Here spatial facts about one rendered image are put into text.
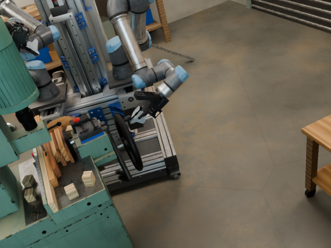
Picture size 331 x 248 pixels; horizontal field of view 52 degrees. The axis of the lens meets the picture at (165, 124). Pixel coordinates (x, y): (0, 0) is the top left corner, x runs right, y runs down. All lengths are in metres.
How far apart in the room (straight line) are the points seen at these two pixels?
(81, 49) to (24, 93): 0.90
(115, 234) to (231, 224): 0.83
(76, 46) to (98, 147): 0.91
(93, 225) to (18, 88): 0.64
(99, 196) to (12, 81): 0.50
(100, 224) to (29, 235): 0.28
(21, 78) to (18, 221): 0.57
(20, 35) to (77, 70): 0.75
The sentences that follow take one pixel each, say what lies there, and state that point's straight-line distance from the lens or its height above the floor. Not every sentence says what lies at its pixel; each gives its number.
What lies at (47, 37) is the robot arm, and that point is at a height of 1.26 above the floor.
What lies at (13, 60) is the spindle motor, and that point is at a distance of 1.28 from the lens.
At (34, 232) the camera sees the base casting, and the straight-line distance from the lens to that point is 1.48.
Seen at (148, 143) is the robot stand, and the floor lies 0.21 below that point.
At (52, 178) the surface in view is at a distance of 1.36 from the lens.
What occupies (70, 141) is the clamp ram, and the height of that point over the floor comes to 0.96.
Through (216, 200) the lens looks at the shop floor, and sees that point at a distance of 2.31.
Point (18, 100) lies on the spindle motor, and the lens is 1.31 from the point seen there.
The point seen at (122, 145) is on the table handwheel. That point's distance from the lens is 1.57.
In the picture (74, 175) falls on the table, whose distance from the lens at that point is 1.39.
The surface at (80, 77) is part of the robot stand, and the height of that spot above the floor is 0.85.
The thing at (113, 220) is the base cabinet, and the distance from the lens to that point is 1.55.
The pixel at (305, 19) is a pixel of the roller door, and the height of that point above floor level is 0.07.
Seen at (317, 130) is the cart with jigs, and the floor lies 0.53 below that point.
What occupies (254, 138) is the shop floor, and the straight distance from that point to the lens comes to 2.72.
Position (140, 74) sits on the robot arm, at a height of 1.02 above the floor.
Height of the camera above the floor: 1.75
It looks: 35 degrees down
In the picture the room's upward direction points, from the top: 15 degrees counter-clockwise
